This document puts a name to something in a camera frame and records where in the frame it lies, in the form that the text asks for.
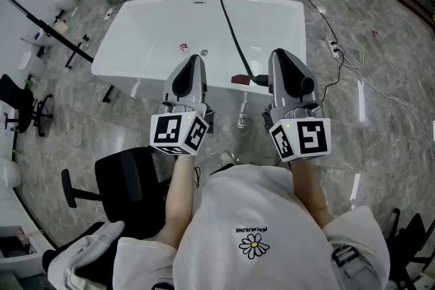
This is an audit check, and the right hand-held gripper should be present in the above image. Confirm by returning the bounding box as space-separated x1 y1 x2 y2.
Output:
261 48 333 163

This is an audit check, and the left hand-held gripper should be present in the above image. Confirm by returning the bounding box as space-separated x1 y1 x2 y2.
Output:
149 54 217 157

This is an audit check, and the black flexible shower hose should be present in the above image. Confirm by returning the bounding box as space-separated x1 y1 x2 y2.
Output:
216 0 259 84

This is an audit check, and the person's left forearm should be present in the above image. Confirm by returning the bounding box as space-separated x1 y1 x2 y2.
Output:
157 154 197 249

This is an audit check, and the person's right forearm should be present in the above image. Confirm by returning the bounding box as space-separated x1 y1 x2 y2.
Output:
288 157 336 229

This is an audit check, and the white bathtub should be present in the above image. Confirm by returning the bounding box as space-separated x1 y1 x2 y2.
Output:
90 0 308 103

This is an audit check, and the black office chair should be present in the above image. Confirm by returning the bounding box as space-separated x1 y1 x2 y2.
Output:
60 145 171 242

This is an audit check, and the person's white t-shirt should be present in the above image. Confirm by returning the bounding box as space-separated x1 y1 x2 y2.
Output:
114 163 392 290

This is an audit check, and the beige jug with red cap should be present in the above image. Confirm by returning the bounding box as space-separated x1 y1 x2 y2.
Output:
52 18 69 35

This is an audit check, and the whiteboard on black stand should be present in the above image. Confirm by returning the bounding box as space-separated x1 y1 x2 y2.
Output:
0 0 95 71

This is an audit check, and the white container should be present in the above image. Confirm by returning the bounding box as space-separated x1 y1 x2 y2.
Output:
25 26 55 48

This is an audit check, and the black swivel chair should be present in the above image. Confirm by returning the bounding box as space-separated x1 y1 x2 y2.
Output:
0 73 54 139

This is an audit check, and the grey jacket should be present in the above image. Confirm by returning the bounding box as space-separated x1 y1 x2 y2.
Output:
46 220 127 290

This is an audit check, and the long black floor cable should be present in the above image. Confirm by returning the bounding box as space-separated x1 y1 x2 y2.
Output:
281 0 346 103

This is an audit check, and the black strap buckle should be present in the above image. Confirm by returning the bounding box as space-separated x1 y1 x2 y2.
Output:
331 245 362 266

